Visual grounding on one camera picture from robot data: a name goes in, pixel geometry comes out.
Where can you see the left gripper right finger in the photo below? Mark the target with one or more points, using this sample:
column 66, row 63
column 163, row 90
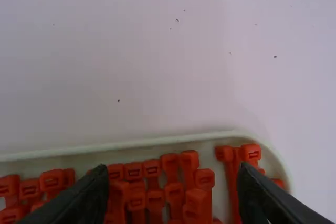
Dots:
column 262, row 203

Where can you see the pale tray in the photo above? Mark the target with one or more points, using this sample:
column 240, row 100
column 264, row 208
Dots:
column 131, row 146

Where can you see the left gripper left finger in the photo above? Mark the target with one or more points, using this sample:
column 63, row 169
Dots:
column 84, row 200

